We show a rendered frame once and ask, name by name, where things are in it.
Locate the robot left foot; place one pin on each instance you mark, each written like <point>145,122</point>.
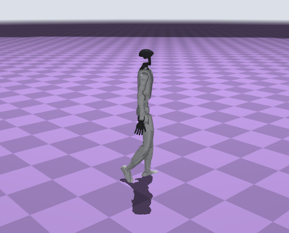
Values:
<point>144,173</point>

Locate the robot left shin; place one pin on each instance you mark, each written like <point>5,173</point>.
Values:
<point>148,159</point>

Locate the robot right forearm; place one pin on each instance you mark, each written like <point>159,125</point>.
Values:
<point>141,106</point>

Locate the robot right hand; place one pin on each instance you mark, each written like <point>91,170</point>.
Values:
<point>140,126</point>

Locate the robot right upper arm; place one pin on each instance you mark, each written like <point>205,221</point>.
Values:
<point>142,83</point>

